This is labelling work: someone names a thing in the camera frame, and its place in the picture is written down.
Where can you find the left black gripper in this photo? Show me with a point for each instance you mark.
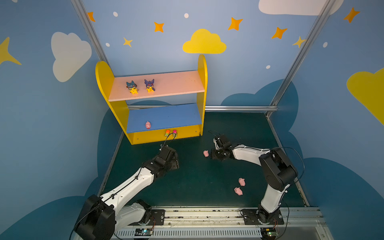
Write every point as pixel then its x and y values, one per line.
pixel 173 154

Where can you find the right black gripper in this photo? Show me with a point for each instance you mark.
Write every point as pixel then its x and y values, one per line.
pixel 216 153

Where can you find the pink pig toy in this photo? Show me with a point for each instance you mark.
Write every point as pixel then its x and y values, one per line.
pixel 206 153
pixel 148 125
pixel 238 191
pixel 242 182

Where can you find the purple creature toy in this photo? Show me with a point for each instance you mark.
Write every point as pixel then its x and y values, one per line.
pixel 150 85

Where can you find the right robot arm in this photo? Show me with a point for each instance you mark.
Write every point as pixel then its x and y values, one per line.
pixel 277 168

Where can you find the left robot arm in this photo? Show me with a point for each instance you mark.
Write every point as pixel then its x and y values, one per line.
pixel 100 217

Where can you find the yellow toy shelf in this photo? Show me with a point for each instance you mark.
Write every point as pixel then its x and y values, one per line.
pixel 187 119

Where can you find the left controller board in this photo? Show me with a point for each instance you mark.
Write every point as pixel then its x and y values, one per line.
pixel 145 233

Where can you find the controller board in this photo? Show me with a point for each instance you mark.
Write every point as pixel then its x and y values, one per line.
pixel 268 234
pixel 145 233

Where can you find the right controller board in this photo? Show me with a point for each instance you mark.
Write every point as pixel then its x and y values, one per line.
pixel 268 234

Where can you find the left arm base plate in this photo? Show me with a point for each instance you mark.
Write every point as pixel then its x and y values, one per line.
pixel 153 217

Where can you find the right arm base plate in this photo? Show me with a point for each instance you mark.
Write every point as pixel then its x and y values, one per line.
pixel 261 217

